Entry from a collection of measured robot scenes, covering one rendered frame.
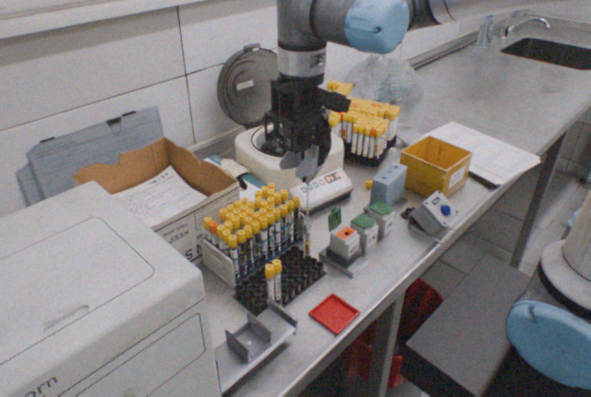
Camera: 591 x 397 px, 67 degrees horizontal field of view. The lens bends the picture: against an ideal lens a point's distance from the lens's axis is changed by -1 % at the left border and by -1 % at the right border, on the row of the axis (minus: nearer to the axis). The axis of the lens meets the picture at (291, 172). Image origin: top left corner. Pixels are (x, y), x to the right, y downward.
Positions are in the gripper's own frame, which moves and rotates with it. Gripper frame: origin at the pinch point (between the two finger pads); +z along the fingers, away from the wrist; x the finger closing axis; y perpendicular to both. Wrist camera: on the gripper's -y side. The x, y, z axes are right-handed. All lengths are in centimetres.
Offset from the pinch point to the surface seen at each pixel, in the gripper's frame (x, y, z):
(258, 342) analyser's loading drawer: 9.1, 21.7, 18.3
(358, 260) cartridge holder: 7.9, -7.5, 20.9
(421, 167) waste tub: 3.0, -39.0, 14.3
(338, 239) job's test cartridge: 4.6, -4.4, 15.2
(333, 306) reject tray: 11.1, 4.5, 22.1
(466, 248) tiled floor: -10, -134, 110
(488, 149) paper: 7, -72, 21
